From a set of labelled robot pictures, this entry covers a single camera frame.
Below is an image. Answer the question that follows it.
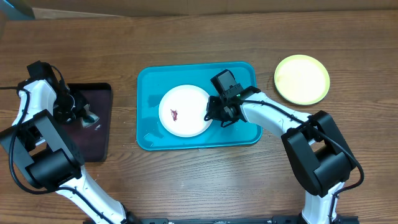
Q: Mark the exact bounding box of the yellow-green plate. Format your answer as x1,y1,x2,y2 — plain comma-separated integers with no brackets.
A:
274,55,330,105

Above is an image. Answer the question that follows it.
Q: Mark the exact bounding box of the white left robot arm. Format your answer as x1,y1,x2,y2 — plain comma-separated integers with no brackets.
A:
1,80,139,223

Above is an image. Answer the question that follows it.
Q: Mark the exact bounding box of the black water tray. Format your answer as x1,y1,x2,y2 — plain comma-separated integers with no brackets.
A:
63,83,113,162

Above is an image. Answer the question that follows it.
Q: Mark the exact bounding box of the green and yellow sponge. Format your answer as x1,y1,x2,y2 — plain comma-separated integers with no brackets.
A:
81,105,100,128

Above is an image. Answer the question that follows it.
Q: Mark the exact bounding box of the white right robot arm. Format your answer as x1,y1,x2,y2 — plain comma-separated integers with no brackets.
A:
205,86,360,223

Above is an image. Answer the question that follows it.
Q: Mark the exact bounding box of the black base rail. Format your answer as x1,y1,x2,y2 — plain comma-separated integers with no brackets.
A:
83,215,360,224

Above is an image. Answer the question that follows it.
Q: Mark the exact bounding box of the cardboard backdrop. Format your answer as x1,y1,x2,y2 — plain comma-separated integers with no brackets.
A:
26,0,397,16

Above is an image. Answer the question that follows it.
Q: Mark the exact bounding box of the white plate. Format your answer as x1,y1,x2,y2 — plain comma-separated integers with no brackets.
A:
159,85,212,138

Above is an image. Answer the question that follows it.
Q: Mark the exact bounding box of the blue plastic tray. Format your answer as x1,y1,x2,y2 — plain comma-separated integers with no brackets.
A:
136,62,262,151

